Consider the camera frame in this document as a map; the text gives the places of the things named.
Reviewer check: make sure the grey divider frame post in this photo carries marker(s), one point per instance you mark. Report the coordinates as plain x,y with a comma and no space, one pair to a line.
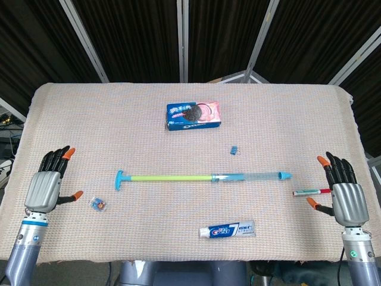
183,38
262,38
357,59
84,41

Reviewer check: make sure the clear plastic tube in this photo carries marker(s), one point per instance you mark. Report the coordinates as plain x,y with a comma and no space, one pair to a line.
256,176

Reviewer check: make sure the grey blue robot torso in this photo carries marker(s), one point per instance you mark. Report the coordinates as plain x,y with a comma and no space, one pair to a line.
181,274

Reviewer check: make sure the Crest toothpaste tube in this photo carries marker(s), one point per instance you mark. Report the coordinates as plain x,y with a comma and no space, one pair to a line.
226,230

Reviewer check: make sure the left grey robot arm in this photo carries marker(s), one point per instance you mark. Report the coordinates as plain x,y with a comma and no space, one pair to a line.
25,247

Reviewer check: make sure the small blue candy packet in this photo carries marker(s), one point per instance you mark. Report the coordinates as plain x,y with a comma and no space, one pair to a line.
98,204

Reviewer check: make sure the beige woven tablecloth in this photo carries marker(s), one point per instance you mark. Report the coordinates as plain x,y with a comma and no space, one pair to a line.
178,202

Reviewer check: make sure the black fabric divider panel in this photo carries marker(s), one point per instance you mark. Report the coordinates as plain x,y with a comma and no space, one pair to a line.
312,38
134,38
220,35
32,44

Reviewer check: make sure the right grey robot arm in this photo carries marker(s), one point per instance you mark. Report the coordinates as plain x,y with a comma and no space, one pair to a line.
360,256

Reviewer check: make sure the small blue binder clip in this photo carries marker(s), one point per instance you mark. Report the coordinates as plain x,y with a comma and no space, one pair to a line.
234,150

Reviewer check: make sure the blue Oreo cookie box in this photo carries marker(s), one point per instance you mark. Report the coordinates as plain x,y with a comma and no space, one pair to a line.
190,116

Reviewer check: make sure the grey divider foot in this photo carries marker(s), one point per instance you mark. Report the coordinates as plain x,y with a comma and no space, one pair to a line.
244,77

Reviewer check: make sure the red white marker pen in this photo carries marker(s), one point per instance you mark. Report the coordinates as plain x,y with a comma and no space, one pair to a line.
306,192

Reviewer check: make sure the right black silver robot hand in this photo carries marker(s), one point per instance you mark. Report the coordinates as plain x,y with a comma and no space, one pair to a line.
349,202

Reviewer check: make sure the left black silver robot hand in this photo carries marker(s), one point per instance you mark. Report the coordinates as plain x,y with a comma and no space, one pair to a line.
41,187

